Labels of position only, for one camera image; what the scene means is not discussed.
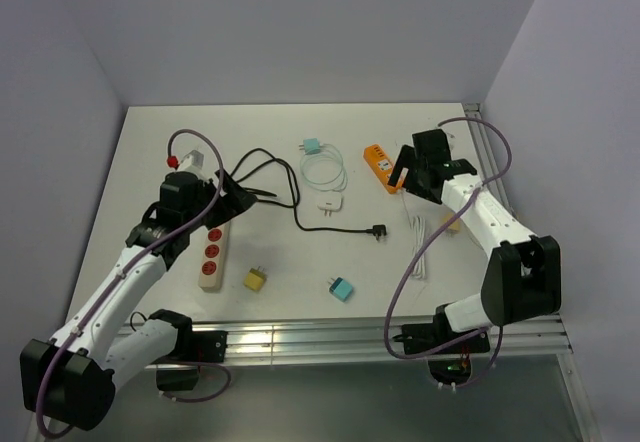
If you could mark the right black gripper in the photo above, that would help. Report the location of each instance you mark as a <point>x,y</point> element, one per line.
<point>407,159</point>

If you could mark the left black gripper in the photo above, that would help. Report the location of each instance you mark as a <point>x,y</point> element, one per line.
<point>236,200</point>

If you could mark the yellow olive charger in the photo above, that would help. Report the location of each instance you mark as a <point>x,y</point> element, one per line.
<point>255,279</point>

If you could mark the tan yellow charger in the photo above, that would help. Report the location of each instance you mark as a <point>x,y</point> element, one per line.
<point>453,225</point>

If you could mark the white dual usb charger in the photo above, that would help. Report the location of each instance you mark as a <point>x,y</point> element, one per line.
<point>329,202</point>

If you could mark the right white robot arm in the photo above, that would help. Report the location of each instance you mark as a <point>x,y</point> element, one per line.
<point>523,275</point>

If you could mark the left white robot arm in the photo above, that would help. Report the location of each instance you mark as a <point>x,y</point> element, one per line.
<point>74,376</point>

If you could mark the orange power strip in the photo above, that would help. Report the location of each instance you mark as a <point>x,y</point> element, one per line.
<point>382,167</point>

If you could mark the beige red power strip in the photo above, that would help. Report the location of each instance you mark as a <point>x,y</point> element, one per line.
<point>215,243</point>

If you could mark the light teal charger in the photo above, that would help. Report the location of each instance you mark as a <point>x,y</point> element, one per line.
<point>310,146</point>

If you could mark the dark teal charger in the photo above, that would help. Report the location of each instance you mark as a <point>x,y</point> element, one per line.
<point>340,289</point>

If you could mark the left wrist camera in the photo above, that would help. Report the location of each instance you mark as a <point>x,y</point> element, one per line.
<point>192,163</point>

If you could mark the aluminium right rail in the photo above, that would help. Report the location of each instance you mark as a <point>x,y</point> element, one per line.
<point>487,160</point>

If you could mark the aluminium rail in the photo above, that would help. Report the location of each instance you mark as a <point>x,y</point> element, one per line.
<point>487,160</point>
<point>354,340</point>

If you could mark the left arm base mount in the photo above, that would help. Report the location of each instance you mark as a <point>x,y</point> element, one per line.
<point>202,346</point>

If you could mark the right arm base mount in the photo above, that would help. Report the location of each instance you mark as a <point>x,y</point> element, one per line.
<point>457,368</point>

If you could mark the aluminium front rail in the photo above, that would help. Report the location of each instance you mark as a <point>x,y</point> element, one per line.
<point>354,340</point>

